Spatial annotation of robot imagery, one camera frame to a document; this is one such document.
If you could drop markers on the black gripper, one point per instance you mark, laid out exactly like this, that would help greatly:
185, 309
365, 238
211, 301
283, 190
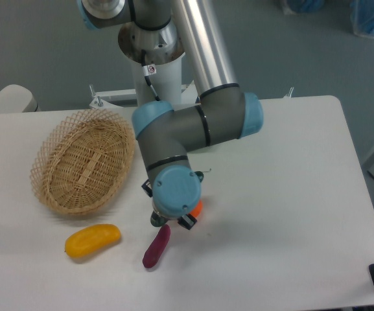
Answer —
157, 217

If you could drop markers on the green cucumber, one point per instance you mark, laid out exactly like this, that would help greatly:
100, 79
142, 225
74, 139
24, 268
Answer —
176, 193

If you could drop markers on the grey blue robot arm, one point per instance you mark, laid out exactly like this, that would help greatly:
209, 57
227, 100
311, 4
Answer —
165, 135

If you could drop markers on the orange tangerine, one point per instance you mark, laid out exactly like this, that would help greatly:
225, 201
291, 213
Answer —
197, 210

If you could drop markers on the purple sweet potato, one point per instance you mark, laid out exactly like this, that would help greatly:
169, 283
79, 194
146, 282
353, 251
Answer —
157, 247

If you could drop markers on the yellow mango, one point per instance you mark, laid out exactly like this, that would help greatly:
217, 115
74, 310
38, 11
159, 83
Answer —
91, 239

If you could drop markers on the woven wicker basket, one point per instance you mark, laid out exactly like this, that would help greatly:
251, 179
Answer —
84, 162

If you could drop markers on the white chair left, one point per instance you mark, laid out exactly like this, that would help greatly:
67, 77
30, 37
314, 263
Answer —
17, 99

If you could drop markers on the blue plastic bag middle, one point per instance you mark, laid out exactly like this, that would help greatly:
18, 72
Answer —
301, 6

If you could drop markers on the blue plastic bag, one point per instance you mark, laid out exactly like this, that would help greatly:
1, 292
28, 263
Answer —
301, 6
362, 18

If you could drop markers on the blue plastic bag right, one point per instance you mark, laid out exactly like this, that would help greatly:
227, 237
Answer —
362, 18

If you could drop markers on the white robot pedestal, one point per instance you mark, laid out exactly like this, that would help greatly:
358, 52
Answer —
155, 58

